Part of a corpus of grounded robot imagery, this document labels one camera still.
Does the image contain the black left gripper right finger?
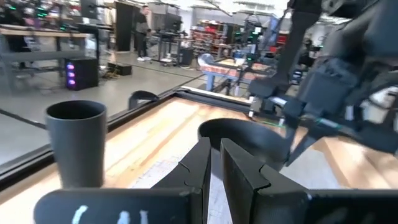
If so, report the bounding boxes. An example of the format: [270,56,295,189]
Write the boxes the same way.
[220,138,309,224]

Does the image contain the grey woven placemat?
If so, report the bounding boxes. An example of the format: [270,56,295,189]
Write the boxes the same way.
[129,148,346,224]

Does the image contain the blue legged table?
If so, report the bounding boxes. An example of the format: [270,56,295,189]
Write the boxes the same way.
[198,52,276,94]

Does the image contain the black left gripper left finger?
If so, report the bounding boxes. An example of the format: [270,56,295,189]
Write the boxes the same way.
[151,136,212,224]

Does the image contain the wooden top workbench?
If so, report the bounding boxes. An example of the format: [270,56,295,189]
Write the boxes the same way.
[0,24,101,91]

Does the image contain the person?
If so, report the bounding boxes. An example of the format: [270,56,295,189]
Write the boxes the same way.
[133,5,154,62]

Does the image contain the tall black cup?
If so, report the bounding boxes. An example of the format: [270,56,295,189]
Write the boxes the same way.
[45,100,108,189]

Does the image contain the black computer tower purple lights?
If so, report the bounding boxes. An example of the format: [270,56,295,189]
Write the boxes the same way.
[64,57,100,91]

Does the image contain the small black floor box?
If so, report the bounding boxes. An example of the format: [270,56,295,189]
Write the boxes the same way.
[107,62,133,77]

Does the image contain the black aluminium table frame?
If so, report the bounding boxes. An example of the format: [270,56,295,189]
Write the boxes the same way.
[0,86,253,191]

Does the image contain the shelving with red bins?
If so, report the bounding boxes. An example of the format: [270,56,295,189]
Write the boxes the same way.
[189,19,234,58]

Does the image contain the tall black cabinet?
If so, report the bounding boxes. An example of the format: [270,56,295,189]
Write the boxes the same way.
[115,1,136,52]

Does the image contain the black frame handle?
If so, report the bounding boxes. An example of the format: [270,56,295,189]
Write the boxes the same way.
[127,90,160,110]

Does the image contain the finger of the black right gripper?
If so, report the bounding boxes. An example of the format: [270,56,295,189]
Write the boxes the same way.
[285,124,322,167]
[340,123,398,156]

